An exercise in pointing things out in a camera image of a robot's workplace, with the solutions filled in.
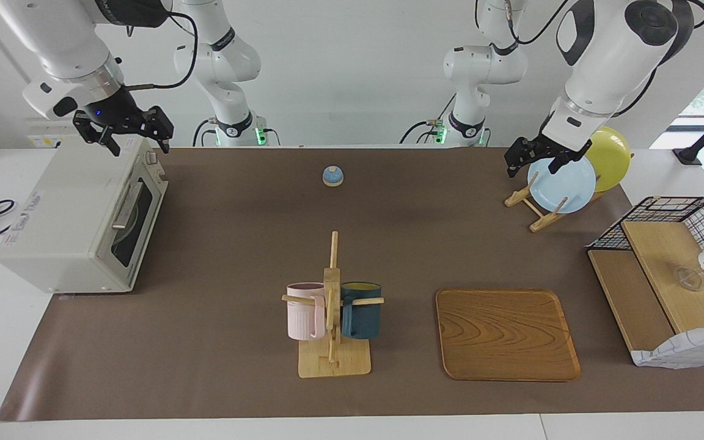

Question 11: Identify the glass oven door with handle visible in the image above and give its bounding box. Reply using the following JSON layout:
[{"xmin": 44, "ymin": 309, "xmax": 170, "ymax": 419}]
[{"xmin": 104, "ymin": 173, "xmax": 169, "ymax": 289}]

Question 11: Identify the white toaster oven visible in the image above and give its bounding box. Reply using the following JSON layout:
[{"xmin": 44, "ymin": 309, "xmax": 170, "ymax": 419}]
[{"xmin": 0, "ymin": 136, "xmax": 169, "ymax": 295}]

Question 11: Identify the light blue plate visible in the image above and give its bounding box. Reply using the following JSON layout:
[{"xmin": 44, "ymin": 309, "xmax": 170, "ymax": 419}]
[{"xmin": 527, "ymin": 157, "xmax": 598, "ymax": 215}]

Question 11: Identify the yellow plate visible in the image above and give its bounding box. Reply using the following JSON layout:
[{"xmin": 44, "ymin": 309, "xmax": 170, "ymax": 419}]
[{"xmin": 583, "ymin": 126, "xmax": 633, "ymax": 194}]

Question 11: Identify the wooden plate rack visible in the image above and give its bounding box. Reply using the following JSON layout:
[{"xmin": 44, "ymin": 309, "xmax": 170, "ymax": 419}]
[{"xmin": 504, "ymin": 153, "xmax": 636, "ymax": 233}]

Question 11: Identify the white socket box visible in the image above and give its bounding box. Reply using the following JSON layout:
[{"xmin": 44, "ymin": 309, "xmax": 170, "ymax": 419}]
[{"xmin": 26, "ymin": 117, "xmax": 87, "ymax": 150}]

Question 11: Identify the light wooden stepped shelf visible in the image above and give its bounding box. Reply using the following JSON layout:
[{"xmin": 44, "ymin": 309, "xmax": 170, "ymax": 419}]
[{"xmin": 588, "ymin": 219, "xmax": 704, "ymax": 356}]

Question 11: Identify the brown table mat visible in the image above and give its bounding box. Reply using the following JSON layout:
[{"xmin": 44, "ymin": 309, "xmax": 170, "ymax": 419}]
[{"xmin": 0, "ymin": 146, "xmax": 704, "ymax": 423}]

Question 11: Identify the brown wooden tray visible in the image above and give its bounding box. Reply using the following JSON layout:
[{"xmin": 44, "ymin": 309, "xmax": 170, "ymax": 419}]
[{"xmin": 435, "ymin": 288, "xmax": 582, "ymax": 383}]

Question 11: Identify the clear glass cup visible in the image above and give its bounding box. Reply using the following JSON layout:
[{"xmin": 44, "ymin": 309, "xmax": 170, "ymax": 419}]
[{"xmin": 675, "ymin": 265, "xmax": 704, "ymax": 293}]

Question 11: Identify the dark teal mug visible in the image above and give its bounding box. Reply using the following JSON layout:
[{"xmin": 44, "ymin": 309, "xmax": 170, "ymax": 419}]
[{"xmin": 340, "ymin": 281, "xmax": 383, "ymax": 340}]

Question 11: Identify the pink mug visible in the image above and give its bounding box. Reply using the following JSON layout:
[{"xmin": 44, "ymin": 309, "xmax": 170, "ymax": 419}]
[{"xmin": 286, "ymin": 282, "xmax": 327, "ymax": 342}]

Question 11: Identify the white checked cloth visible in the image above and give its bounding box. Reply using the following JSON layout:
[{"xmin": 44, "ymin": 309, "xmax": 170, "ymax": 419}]
[{"xmin": 630, "ymin": 322, "xmax": 704, "ymax": 370}]

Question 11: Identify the wooden mug rack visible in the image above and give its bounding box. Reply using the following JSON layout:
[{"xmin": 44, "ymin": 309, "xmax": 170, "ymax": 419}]
[{"xmin": 282, "ymin": 231, "xmax": 385, "ymax": 379}]

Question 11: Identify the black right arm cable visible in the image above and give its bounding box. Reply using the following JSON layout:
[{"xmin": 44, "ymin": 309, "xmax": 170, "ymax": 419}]
[{"xmin": 123, "ymin": 9, "xmax": 200, "ymax": 93}]

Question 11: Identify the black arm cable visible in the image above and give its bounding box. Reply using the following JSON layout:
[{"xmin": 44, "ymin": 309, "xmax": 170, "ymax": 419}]
[
  {"xmin": 473, "ymin": 0, "xmax": 704, "ymax": 118},
  {"xmin": 123, "ymin": 9, "xmax": 200, "ymax": 93}
]

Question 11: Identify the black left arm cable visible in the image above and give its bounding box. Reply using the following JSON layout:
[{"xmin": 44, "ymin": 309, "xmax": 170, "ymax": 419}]
[{"xmin": 473, "ymin": 0, "xmax": 704, "ymax": 118}]

